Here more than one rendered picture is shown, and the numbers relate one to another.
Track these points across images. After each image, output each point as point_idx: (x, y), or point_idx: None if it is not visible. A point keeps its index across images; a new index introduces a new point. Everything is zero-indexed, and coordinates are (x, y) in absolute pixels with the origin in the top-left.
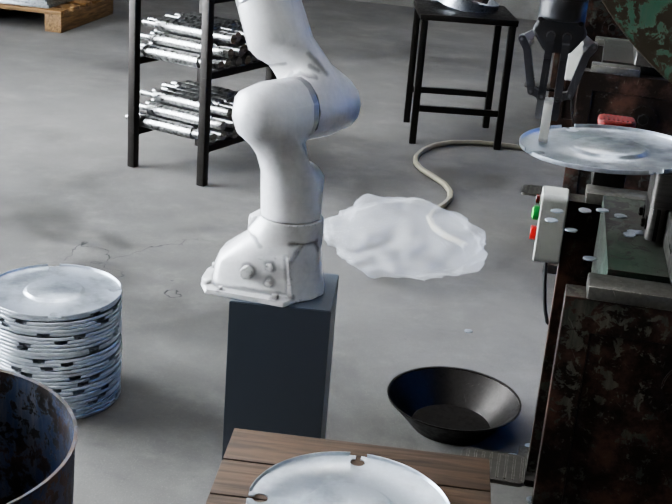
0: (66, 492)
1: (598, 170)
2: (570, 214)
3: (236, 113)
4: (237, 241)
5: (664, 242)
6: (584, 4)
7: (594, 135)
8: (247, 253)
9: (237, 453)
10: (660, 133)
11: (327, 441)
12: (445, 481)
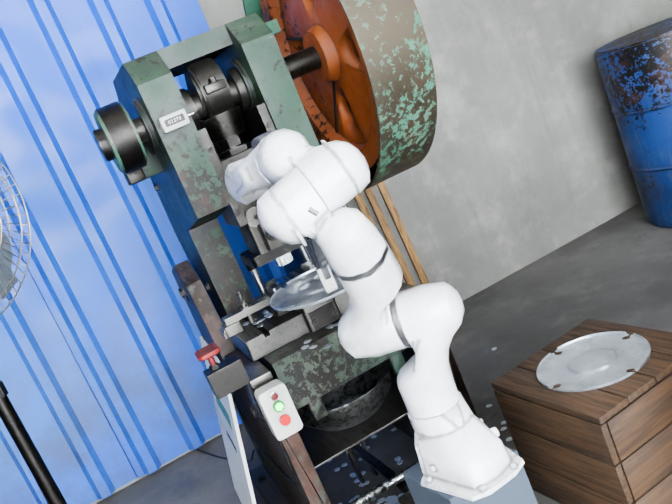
0: None
1: None
2: None
3: (460, 302)
4: (477, 432)
5: (343, 310)
6: None
7: (295, 299)
8: (483, 423)
9: (615, 399)
10: (273, 295)
11: (556, 401)
12: (528, 372)
